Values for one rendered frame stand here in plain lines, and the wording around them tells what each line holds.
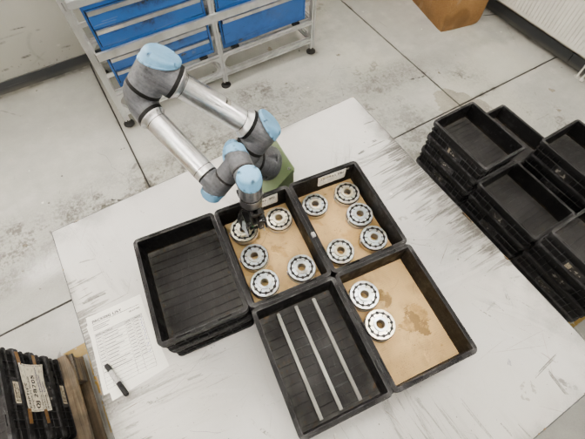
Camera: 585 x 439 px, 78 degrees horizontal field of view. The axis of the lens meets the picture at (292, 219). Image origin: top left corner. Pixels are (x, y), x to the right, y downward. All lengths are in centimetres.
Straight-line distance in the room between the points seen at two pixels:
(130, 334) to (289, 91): 226
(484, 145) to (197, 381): 191
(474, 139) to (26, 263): 280
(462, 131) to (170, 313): 185
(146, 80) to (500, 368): 154
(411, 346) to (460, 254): 51
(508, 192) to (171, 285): 184
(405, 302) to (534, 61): 301
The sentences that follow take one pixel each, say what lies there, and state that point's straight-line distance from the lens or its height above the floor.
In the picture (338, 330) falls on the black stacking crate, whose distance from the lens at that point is 129.
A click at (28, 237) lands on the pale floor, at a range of 288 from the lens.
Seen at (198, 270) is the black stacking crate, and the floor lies 83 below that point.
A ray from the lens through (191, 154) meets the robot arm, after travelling 124.
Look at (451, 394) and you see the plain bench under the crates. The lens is 149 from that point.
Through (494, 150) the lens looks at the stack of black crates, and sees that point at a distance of 236.
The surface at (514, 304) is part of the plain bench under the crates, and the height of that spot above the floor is 70.
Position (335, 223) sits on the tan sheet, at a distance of 143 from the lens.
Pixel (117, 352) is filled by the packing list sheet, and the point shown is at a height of 70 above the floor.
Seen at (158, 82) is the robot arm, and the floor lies 132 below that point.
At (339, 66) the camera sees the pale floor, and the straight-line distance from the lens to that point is 338.
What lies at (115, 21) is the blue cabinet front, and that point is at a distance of 271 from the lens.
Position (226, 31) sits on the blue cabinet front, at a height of 44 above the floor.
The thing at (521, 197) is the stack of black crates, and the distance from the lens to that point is 239.
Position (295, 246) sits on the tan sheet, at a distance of 138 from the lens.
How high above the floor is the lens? 209
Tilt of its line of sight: 61 degrees down
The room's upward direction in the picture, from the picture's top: straight up
